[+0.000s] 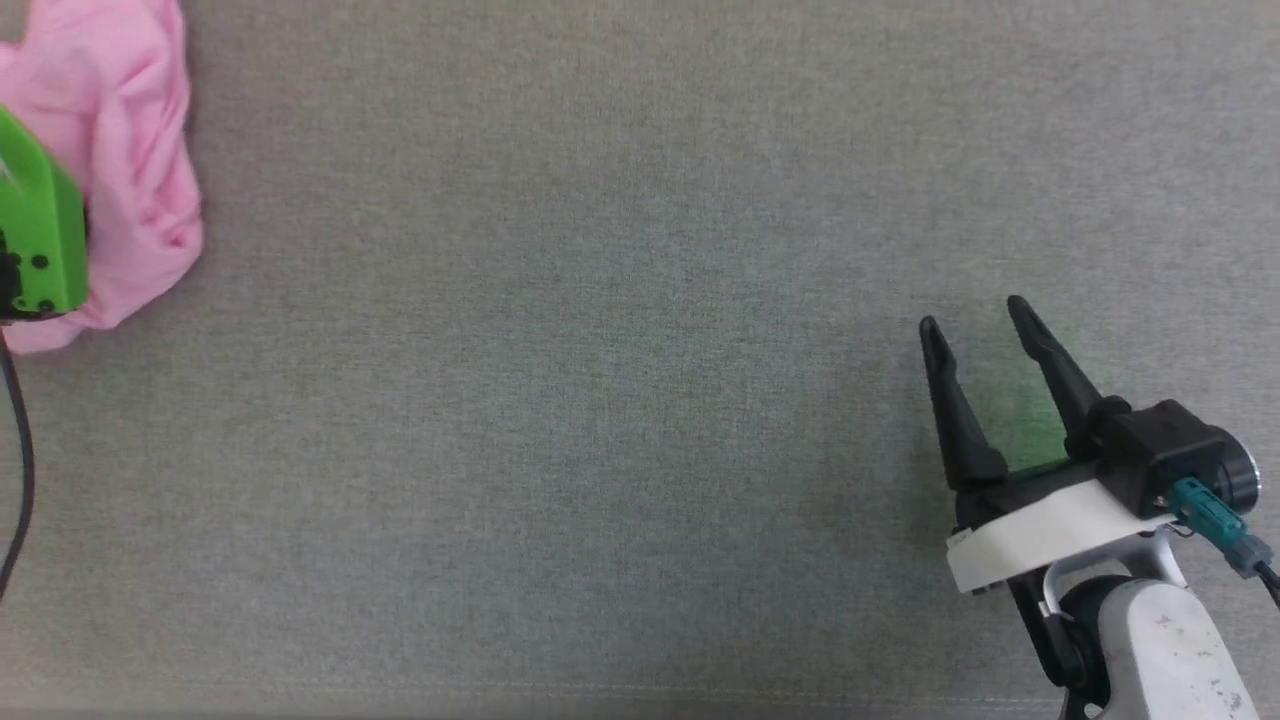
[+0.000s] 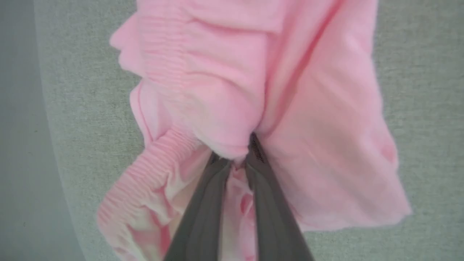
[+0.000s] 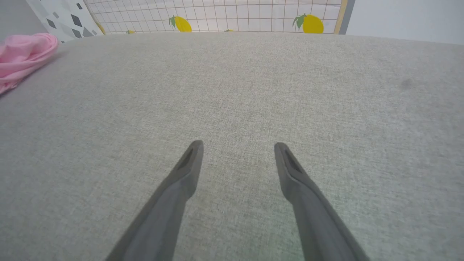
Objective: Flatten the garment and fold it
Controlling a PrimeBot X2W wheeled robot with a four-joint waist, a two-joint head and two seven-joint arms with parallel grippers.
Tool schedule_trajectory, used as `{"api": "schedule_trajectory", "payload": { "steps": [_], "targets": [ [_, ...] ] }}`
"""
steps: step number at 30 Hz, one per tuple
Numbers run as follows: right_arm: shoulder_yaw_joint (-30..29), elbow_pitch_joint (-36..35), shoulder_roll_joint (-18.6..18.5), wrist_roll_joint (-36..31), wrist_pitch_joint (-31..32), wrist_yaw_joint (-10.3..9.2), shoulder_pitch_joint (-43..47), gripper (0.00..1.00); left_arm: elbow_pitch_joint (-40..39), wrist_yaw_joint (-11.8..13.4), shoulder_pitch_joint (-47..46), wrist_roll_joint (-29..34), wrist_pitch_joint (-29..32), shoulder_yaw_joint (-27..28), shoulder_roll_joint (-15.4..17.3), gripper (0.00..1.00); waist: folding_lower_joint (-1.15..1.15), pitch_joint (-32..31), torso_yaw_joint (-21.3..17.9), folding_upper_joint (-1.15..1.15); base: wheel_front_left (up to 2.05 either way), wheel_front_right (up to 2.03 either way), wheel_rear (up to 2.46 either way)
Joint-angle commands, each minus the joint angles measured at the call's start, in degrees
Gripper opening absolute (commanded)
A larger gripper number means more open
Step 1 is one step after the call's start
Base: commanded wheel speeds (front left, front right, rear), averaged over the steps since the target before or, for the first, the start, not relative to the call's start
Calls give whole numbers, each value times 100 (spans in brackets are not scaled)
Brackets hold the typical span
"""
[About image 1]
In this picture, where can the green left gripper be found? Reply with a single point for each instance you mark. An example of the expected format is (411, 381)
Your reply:
(45, 230)

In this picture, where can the pink garment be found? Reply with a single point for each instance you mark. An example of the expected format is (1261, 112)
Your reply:
(130, 120)

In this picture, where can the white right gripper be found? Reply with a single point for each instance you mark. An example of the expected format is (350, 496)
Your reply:
(1040, 525)

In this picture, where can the grey fabric sofa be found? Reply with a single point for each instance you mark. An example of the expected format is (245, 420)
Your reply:
(600, 350)

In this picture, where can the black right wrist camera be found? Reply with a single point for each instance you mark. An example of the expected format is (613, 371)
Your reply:
(1165, 445)

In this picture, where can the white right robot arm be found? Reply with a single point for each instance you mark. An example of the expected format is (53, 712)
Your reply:
(1160, 650)

